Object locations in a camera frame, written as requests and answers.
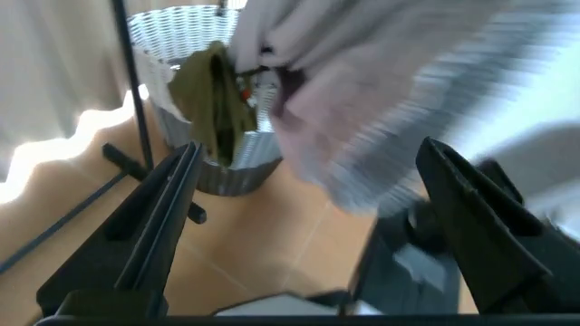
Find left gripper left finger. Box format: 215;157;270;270
35;141;204;319

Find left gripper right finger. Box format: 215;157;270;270
415;137;580;314

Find pale grey shorts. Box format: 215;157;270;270
228;0;580;218

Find black clothes rack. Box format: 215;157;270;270
0;0;208;275

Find white laundry basket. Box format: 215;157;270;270
126;4;285;197

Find green garment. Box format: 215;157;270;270
167;40;258;168

